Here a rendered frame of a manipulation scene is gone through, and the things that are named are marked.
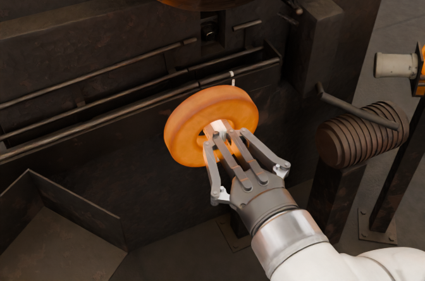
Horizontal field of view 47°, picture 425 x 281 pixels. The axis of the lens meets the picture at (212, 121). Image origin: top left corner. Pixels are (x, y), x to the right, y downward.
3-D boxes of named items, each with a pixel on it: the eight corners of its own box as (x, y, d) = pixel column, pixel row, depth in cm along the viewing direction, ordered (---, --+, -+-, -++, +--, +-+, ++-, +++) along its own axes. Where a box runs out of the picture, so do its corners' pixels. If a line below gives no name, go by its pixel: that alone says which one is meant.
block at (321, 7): (279, 75, 128) (290, -5, 110) (305, 67, 130) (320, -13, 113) (301, 100, 121) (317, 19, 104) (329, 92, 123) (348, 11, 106)
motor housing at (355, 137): (290, 227, 160) (315, 112, 122) (346, 203, 167) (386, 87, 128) (312, 260, 152) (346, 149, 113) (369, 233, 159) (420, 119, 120)
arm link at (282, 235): (323, 263, 66) (300, 228, 70) (338, 231, 60) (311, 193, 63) (265, 291, 64) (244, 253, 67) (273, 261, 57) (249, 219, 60)
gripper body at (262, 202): (247, 251, 67) (218, 198, 72) (300, 228, 69) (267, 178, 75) (252, 224, 61) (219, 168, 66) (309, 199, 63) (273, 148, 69)
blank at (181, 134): (155, 106, 72) (163, 122, 70) (249, 70, 75) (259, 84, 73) (170, 165, 84) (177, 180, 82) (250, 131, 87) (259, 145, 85)
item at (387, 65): (372, 66, 118) (375, 47, 114) (412, 68, 117) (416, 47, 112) (374, 83, 114) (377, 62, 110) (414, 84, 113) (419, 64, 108)
